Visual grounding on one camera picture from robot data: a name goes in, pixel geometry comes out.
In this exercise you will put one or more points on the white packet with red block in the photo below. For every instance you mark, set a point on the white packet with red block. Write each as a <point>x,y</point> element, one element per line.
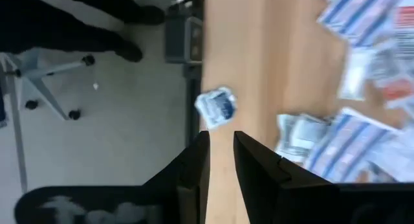
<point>406,23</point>
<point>399,89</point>

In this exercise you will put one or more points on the small black table-level camera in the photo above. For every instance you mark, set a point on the small black table-level camera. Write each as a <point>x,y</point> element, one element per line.
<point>181,39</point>

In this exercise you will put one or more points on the white packet with navy block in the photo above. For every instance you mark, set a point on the white packet with navy block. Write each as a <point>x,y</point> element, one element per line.
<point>216,107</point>

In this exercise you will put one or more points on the grey metal pole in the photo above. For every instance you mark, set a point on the grey metal pole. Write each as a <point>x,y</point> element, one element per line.
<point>18,136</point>

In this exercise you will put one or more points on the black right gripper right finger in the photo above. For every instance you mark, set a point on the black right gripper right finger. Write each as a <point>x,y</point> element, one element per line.
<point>323,208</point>

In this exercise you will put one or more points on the plain white packet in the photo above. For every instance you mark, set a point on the plain white packet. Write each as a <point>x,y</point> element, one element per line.
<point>354,75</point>

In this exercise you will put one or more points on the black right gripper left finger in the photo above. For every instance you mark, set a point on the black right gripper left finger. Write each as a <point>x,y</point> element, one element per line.
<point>113,208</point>

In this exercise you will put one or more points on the grey office chair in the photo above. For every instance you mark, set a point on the grey office chair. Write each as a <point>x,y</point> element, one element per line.
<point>39,75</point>

